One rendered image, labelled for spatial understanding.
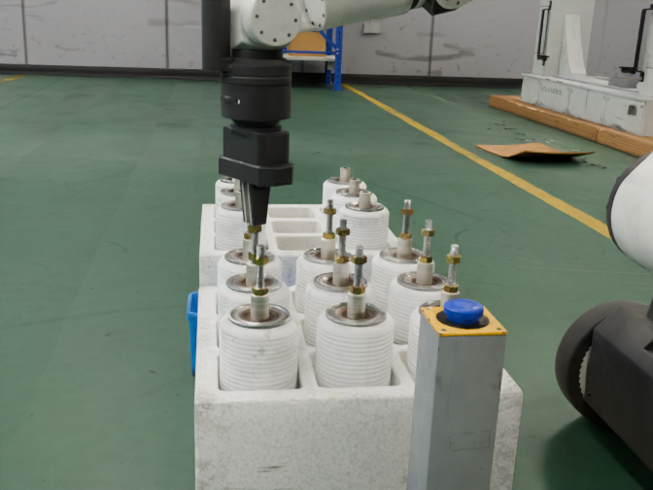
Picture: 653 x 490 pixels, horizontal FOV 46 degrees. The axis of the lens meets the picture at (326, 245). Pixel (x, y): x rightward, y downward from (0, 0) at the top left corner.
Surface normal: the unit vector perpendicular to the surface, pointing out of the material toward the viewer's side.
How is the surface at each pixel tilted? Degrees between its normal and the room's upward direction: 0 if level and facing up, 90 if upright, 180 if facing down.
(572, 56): 59
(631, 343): 45
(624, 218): 93
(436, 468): 90
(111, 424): 0
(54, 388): 0
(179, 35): 90
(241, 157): 90
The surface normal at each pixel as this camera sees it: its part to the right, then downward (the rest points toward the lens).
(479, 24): 0.15, 0.29
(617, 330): -0.68, -0.67
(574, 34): 0.14, -0.13
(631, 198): -0.94, -0.27
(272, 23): 0.44, 0.27
